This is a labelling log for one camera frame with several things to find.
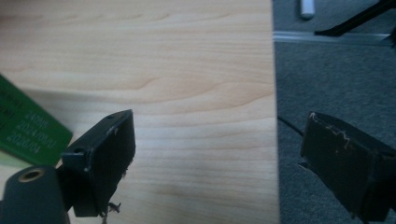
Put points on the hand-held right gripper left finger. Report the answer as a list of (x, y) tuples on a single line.
[(106, 161)]

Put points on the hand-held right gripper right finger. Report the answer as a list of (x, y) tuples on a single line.
[(345, 161)]

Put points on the green box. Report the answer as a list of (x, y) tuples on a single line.
[(26, 130)]

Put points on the metal floor strip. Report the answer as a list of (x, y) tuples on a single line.
[(327, 37)]

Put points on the white tube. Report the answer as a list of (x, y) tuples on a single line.
[(307, 8)]

